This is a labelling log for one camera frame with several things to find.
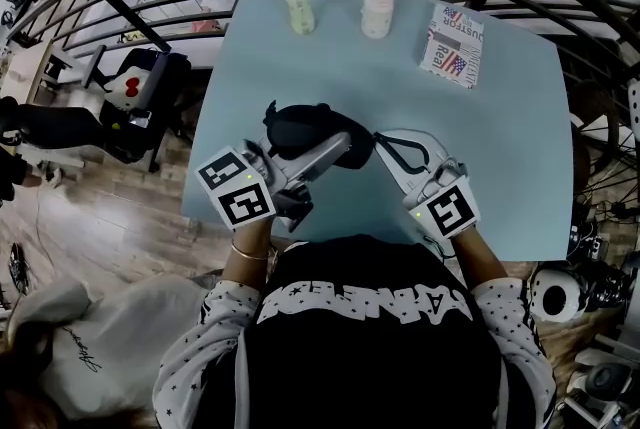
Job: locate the pale pink plastic bottle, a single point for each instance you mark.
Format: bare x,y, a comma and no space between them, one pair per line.
376,14

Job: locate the white round device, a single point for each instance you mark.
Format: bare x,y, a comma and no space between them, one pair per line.
555,276

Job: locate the person's left forearm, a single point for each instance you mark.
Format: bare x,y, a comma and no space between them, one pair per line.
245,267

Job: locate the newspaper print box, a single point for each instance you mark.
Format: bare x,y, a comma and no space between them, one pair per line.
452,47

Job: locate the pale green plastic bottle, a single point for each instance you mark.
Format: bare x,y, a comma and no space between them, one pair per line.
300,12

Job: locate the person's black printed shirt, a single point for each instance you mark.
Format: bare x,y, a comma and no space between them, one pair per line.
370,352

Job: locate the black chair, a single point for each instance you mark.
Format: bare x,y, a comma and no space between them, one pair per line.
172,102

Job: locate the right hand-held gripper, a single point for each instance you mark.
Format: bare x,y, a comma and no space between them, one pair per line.
447,212

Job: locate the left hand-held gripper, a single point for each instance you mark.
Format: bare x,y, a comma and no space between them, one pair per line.
240,197

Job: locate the white cushion with red bow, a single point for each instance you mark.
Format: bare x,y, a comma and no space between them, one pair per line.
117,87

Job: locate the person's right forearm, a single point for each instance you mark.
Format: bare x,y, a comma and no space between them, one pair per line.
477,259

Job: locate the light wooden side table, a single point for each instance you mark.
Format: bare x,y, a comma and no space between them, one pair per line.
27,67

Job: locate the black glasses case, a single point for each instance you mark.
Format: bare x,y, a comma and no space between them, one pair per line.
357,152

